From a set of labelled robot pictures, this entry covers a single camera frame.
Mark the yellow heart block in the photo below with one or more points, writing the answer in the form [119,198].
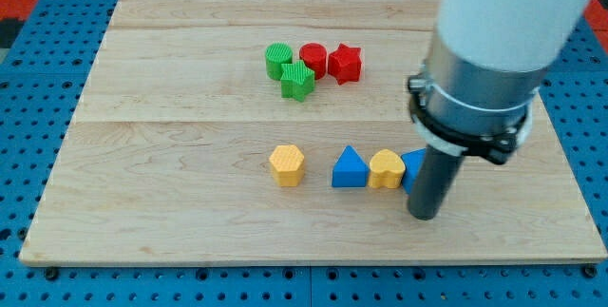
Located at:
[386,170]

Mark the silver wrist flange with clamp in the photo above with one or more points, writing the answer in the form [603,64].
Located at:
[463,109]

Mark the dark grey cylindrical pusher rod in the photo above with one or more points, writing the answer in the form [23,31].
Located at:
[432,182]

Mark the light wooden board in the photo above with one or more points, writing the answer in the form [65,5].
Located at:
[166,158]

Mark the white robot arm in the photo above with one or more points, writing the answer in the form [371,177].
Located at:
[514,35]

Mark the red star block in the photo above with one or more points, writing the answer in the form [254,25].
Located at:
[345,64]

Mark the blue triangle block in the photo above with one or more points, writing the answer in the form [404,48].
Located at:
[350,170]

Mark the green star block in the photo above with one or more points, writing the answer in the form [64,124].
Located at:
[297,81]

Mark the green cylinder block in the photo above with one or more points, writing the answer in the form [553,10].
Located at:
[276,55]

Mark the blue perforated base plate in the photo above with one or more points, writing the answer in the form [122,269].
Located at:
[42,77]

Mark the red cylinder block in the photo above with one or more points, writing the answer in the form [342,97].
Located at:
[314,56]

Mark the yellow hexagon block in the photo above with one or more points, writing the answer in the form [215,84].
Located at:
[287,165]

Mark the blue block behind rod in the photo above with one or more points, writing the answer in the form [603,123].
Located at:
[412,161]

